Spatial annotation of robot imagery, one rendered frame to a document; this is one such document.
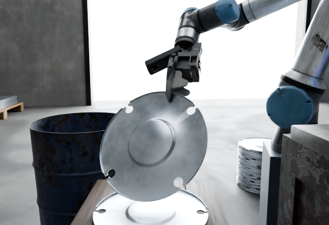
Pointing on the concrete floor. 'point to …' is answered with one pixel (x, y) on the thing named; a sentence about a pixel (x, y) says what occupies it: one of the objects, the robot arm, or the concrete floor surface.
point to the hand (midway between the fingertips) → (167, 98)
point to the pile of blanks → (249, 169)
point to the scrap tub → (66, 162)
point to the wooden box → (98, 191)
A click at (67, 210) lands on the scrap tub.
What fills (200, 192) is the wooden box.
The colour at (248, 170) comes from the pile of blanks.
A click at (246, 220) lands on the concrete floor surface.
